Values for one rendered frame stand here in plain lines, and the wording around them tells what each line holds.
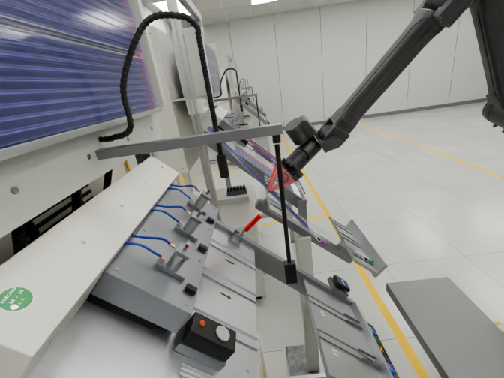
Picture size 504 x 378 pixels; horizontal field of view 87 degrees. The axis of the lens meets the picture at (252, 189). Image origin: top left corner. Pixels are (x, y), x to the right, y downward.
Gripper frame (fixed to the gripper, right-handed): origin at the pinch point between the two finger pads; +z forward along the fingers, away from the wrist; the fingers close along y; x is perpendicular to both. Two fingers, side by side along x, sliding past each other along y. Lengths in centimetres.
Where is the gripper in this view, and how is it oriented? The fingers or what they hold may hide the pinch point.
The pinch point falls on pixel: (270, 188)
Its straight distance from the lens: 79.6
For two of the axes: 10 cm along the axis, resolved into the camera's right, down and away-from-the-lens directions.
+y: 2.0, 0.8, -9.8
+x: 6.9, 7.0, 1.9
